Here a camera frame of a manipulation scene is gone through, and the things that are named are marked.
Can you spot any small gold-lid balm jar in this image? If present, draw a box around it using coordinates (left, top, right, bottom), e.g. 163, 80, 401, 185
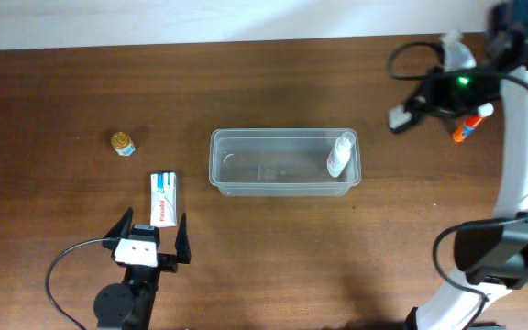
111, 132, 136, 157

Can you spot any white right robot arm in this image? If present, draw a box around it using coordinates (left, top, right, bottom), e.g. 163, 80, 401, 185
208, 1, 528, 329

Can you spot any clear plastic container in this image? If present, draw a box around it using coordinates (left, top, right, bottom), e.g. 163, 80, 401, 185
209, 128, 362, 197

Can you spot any orange tube white cap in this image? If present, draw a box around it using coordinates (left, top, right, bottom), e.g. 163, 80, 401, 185
451, 103, 494, 143

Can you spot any white spray bottle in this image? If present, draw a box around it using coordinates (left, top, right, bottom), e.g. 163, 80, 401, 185
327, 132, 356, 178

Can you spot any white Panadol medicine box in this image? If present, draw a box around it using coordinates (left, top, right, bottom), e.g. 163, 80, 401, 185
150, 172, 178, 227

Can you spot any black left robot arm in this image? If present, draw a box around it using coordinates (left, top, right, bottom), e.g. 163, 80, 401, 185
93, 208, 160, 330

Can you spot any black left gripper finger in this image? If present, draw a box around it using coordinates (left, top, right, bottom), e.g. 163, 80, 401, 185
103, 207, 133, 250
158, 213, 191, 272

